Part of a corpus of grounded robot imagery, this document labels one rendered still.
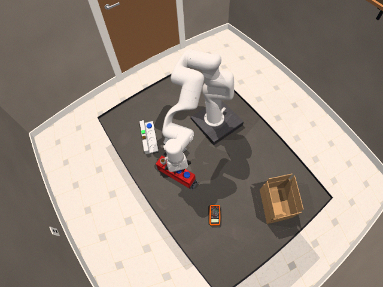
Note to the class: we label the brown cardboard box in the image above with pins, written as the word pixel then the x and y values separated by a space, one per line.
pixel 281 198

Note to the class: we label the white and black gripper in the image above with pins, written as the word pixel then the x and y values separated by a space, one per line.
pixel 175 167

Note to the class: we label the black pocket multimeter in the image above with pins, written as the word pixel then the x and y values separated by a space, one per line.
pixel 214 215

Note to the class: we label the red tube rack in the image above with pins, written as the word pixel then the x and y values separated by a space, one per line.
pixel 178 177

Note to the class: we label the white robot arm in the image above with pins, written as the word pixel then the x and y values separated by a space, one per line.
pixel 218 85

